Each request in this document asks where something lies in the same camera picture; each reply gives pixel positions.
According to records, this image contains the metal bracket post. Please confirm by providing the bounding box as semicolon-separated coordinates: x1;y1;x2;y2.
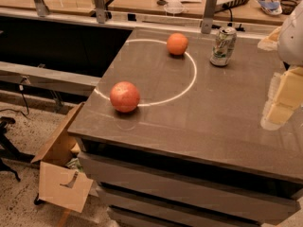
33;0;49;17
94;0;106;24
201;0;217;34

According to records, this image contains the metal bracket post left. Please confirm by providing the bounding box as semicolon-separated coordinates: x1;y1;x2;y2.
33;0;49;17

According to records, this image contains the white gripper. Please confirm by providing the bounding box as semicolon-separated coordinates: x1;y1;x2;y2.
258;1;303;131

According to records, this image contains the clear plastic cup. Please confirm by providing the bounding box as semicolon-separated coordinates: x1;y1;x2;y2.
164;1;185;15

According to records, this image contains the open cardboard box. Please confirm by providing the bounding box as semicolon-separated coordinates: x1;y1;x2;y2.
31;103;93;213

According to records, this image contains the green white soda can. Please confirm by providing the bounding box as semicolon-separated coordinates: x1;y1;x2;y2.
210;26;237;66

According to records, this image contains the white blue bowl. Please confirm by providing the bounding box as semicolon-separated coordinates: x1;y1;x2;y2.
258;1;282;16

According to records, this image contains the metal bracket post right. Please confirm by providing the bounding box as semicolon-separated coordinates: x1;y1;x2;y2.
201;0;217;34

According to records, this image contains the black mesh cup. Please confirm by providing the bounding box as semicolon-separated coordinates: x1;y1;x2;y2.
280;0;297;15

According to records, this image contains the black chair base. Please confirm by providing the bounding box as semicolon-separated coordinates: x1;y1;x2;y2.
0;116;34;182

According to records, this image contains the red apple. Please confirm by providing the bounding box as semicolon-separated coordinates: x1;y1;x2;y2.
110;81;140;113

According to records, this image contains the white power strip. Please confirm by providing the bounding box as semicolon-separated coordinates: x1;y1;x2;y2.
215;0;249;12

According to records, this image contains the metal bracket post middle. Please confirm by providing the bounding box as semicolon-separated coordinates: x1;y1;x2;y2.
94;0;106;24

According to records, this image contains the grey drawer cabinet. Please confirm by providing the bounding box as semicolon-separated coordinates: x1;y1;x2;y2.
69;29;303;227

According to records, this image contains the orange fruit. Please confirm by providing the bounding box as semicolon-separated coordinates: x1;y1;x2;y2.
167;33;188;56

